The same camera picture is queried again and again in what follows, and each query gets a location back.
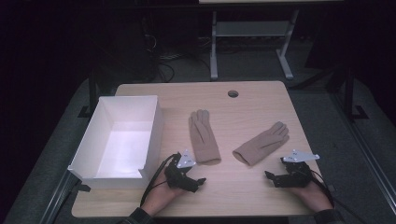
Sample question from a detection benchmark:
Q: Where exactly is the person's right hand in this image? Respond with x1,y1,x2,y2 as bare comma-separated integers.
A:
288,179,334,213

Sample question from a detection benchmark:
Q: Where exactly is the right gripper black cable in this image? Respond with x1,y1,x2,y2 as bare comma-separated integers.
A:
306,169,368,224

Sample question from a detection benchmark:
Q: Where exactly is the floor cables bundle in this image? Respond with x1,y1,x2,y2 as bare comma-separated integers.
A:
155,50,190,84

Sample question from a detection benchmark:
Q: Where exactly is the person's left hand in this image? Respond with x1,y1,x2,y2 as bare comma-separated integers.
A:
140,169,189,217

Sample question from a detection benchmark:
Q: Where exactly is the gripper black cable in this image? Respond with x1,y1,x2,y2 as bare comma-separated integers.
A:
306,169,368,224
139,152,181,207

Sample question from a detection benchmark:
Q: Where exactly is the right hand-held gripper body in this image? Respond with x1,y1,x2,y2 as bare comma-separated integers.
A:
279,148,320,189

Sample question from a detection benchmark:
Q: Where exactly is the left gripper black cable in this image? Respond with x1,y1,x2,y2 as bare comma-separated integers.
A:
139,152,181,207

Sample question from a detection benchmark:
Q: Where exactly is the grey metal table frame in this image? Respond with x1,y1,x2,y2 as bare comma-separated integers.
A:
209,8,301,81

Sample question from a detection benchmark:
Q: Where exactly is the metal floor rail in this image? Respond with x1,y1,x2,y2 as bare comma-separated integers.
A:
38,169,92,224
330,91,396,216

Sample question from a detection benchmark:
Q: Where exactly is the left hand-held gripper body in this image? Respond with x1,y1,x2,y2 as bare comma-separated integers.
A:
163,148,200,193

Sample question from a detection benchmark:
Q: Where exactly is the beige knit glove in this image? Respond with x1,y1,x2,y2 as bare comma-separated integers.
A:
188,108,222,165
232,120,290,167

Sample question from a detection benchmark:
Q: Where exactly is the white box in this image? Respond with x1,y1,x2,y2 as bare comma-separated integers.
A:
67,94,165,189

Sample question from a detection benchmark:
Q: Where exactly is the black stand leg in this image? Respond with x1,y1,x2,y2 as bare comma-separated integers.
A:
341,63,370,121
78,66,101,119

